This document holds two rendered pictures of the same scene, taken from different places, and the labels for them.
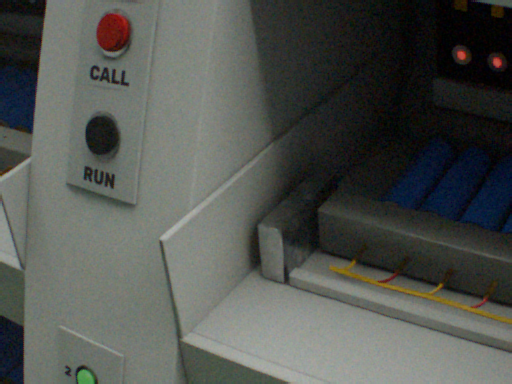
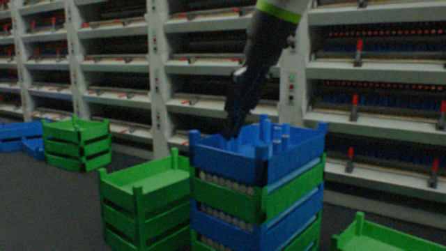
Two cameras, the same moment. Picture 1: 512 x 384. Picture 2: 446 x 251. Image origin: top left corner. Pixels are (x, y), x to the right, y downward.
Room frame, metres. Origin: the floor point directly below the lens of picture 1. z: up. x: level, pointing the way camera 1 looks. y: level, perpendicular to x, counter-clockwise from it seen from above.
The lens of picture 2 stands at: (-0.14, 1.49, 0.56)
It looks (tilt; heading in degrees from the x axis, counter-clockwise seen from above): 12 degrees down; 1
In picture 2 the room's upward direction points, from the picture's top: straight up
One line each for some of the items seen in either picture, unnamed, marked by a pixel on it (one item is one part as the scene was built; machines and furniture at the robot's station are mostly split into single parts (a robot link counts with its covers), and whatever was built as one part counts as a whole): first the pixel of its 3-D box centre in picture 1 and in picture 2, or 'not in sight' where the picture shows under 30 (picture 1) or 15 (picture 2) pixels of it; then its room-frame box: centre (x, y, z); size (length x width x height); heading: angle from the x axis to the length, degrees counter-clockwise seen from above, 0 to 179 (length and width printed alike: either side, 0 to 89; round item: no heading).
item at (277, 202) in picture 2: not in sight; (261, 173); (0.59, 1.41, 0.28); 0.30 x 0.20 x 0.08; 141
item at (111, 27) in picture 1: (116, 32); not in sight; (0.33, 0.06, 0.64); 0.02 x 0.01 x 0.02; 59
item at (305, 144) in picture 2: not in sight; (262, 142); (0.59, 1.41, 0.36); 0.30 x 0.20 x 0.08; 141
